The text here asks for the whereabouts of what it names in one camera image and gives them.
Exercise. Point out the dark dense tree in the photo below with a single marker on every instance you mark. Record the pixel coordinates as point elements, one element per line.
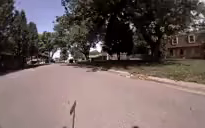
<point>118,40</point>

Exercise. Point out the vehicle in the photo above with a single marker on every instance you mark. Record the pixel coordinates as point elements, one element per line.
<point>71,61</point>

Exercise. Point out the grey asphalt road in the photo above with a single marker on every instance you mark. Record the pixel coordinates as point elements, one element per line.
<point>90,93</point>

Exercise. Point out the leafy green tree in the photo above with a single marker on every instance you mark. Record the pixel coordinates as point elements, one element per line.
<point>78,36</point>

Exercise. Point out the large spreading tree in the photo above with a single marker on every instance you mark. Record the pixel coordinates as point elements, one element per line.
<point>160,20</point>

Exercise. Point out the grass lawn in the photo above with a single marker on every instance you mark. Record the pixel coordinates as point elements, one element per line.
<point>176,70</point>

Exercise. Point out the pale concrete kerb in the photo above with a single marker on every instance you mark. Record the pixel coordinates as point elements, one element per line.
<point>176,85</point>

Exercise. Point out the low building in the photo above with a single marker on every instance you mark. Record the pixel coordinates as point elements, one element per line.
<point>13,61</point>

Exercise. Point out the brick house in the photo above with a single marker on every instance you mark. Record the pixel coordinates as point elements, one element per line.
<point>190,46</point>

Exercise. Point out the row of trees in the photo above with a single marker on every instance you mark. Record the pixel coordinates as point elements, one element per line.
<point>10,36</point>

